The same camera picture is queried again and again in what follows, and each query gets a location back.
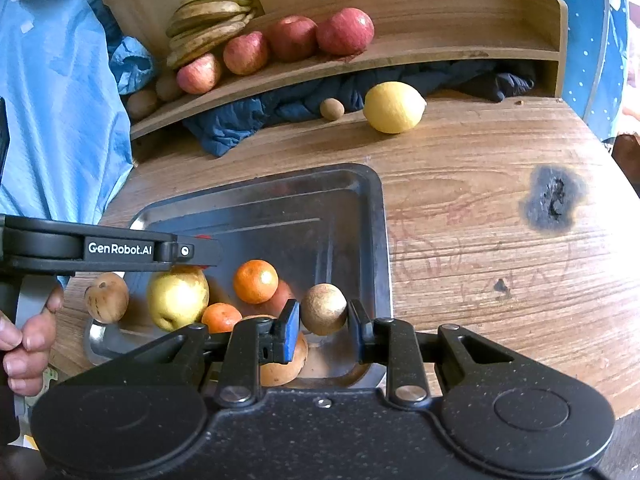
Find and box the person's left hand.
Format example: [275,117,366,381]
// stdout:
[0,282,65,396]

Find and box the brown spotted fruit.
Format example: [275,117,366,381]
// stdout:
[83,272,130,324]

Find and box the light blue garment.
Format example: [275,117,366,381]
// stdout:
[0,0,136,288]

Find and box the brown round fruit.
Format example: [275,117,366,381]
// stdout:
[300,283,348,336]

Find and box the large spotted orange fruit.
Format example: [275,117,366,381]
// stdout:
[240,314,309,387]

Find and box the ripe banana bunch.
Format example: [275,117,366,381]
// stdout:
[165,0,258,71]

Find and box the dark blue cloth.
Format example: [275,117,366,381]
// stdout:
[182,60,536,158]

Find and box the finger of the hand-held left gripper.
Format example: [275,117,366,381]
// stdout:
[175,235,224,267]

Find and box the yellow lemon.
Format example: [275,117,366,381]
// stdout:
[362,81,428,135]

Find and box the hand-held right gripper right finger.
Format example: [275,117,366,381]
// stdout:
[347,299,533,408]

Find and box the red apple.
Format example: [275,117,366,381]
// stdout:
[222,31,271,77]
[265,16,319,63]
[176,52,223,95]
[316,7,376,57]

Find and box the blue dotted fabric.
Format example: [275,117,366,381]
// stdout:
[312,0,631,141]

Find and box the wooden shelf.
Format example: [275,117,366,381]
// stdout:
[127,0,571,141]

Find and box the small orange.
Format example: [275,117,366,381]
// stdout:
[201,302,243,334]
[233,259,280,305]

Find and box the crumpled blue plastic bag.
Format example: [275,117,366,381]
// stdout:
[107,35,157,96]

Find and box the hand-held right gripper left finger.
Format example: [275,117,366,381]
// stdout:
[115,299,302,408]

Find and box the yellow green apple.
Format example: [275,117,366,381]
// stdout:
[146,266,211,332]

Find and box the metal tray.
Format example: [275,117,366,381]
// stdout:
[82,162,393,388]

